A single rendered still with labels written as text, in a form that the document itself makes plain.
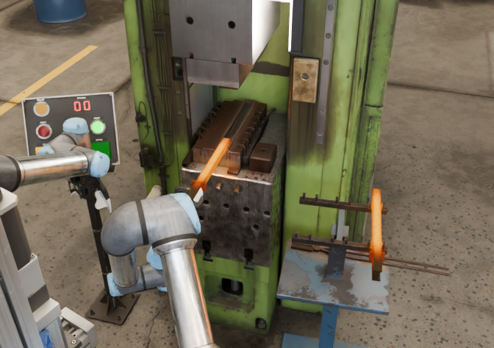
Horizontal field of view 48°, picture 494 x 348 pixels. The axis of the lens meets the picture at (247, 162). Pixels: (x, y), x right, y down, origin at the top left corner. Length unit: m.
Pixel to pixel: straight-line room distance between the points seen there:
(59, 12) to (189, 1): 4.74
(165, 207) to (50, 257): 1.96
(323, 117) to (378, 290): 0.67
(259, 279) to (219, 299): 0.31
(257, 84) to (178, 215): 1.24
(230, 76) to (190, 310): 0.92
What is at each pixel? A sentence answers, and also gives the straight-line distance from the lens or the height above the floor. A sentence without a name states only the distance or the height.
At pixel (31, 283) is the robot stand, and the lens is 1.24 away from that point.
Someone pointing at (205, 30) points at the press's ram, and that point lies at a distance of 1.95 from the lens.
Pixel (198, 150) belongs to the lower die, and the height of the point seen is 0.97.
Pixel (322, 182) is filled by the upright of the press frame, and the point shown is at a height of 0.81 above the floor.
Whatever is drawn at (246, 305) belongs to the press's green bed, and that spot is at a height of 0.15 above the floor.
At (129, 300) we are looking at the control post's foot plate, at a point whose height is 0.01.
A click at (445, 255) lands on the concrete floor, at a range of 3.31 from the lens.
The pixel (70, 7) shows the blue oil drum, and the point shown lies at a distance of 6.62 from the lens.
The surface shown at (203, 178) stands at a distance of 1.97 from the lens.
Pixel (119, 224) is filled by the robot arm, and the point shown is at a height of 1.28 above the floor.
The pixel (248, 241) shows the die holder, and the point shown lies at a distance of 2.32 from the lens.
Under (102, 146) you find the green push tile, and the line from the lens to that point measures 2.19.
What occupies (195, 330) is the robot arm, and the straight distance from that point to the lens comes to 1.38.
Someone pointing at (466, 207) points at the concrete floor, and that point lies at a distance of 3.69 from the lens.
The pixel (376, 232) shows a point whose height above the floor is 0.93.
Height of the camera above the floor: 2.17
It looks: 34 degrees down
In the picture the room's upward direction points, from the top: straight up
